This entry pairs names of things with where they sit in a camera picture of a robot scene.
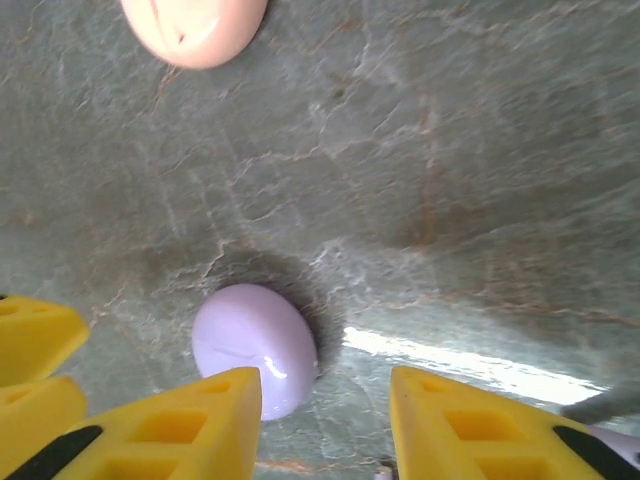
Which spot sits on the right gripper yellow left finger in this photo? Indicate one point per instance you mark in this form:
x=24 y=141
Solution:
x=175 y=435

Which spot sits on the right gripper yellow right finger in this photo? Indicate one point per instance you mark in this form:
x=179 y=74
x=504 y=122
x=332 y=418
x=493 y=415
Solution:
x=475 y=440

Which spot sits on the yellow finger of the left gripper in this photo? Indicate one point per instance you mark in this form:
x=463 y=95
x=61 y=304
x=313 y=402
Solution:
x=35 y=410
x=35 y=335

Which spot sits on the purple earbud charging case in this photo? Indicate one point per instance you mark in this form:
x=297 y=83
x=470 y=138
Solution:
x=250 y=340

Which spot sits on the pink earbud charging case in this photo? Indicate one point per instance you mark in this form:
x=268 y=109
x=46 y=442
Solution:
x=195 y=30

